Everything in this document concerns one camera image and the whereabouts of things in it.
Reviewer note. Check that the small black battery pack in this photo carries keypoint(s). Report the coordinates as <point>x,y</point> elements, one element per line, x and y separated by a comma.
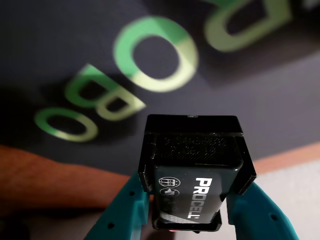
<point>195,195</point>

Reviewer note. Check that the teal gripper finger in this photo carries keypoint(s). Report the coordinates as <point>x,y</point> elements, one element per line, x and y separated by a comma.
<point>262,215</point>
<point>127,212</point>

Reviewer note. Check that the black mat with letters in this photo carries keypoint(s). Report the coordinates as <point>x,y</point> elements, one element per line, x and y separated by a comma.
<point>37,37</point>

